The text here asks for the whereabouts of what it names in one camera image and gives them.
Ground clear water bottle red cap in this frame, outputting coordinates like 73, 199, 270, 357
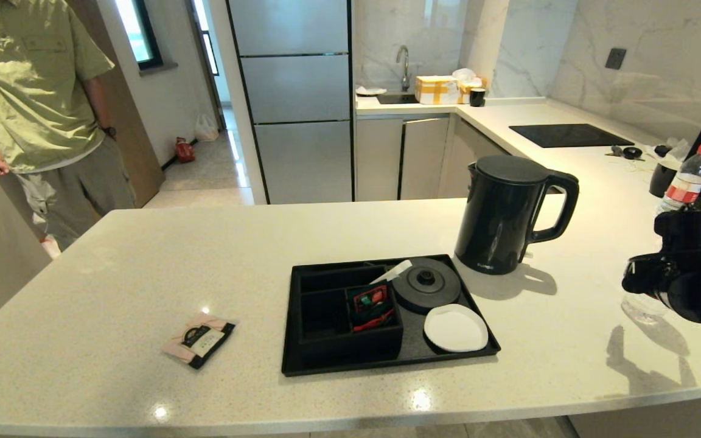
621, 292, 672, 325
657, 144, 701, 215

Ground black electric kettle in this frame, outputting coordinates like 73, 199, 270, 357
454, 155, 580, 276

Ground white tea bag packet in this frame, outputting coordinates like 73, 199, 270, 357
162, 312, 237, 370

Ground black mug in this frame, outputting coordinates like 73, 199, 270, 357
650, 159, 681, 198

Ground black round kettle base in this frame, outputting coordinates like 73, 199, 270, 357
391, 256, 462, 314

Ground dark green and red box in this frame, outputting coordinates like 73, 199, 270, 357
350, 285, 395, 317

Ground clear plastic wrap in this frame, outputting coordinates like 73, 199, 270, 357
644, 139, 690, 165

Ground black induction cooktop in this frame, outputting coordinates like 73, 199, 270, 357
509, 123, 635, 148

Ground white round coaster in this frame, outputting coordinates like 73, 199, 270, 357
424, 304, 489, 352

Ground grey corner cabinet front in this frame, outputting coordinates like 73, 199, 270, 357
439, 117, 509, 198

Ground black serving tray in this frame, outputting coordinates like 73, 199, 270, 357
281, 254, 502, 377

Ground white paper stick packet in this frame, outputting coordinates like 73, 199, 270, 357
369, 260, 413, 285

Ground grey cabinet door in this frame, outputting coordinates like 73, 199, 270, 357
355, 119, 403, 201
400, 117, 452, 200

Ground red orange packet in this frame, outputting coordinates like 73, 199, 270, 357
352, 309, 397, 333

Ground yellow white cardboard box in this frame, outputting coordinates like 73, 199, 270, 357
414, 75, 461, 105

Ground chrome sink faucet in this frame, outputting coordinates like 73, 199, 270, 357
395, 46, 411, 92

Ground black divided organizer box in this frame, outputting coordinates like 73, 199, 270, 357
295, 263, 404, 366

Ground silver refrigerator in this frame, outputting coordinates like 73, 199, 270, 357
226, 0, 354, 205

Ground white plastic bag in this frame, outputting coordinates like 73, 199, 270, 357
194, 114, 220, 143

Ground brown wooden door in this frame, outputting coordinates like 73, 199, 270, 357
68, 0, 166, 209

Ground dark framed window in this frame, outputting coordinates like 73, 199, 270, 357
113, 0, 164, 72

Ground person in green shirt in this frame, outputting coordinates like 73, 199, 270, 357
0, 0, 138, 251

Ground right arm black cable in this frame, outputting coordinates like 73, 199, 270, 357
627, 248, 701, 263

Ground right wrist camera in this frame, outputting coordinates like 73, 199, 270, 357
654, 209, 701, 256

